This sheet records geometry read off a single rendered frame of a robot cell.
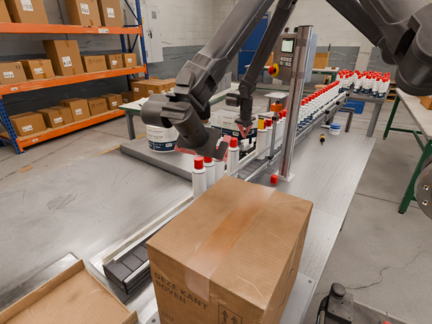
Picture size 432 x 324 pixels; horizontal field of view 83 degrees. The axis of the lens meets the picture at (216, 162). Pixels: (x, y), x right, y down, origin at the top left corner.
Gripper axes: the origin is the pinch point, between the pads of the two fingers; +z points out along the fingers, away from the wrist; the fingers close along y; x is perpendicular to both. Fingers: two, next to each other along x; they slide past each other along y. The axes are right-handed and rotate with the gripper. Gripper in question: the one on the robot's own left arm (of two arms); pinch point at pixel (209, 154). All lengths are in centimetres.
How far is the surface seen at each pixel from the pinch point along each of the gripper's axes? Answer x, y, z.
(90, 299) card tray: 46, 20, 6
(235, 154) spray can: -15.9, 5.8, 32.5
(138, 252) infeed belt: 31.1, 16.7, 12.2
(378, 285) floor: 6, -75, 149
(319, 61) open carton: -454, 32, 400
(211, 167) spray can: -4.0, 8.5, 21.2
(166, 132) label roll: -25, 52, 42
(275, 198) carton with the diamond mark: 6.8, -19.8, 1.8
